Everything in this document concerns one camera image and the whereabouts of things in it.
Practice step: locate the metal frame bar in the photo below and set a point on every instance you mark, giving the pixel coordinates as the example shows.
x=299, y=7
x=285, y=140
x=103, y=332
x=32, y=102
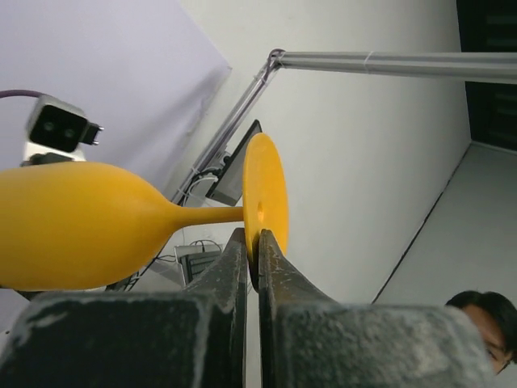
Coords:
x=470, y=67

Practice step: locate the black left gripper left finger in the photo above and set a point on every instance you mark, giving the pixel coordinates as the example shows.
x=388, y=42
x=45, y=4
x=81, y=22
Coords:
x=195, y=337

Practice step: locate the monitor in background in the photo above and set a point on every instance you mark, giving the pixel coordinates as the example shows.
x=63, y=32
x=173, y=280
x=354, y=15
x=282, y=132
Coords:
x=227, y=190

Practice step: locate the orange plastic wine glass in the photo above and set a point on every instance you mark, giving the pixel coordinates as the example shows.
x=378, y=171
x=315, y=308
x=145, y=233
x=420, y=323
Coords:
x=84, y=225

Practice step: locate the person head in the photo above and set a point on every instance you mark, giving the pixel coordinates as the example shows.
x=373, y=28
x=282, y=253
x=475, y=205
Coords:
x=495, y=318

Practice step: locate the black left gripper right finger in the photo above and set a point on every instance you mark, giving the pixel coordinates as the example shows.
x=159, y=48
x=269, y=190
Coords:
x=310, y=340

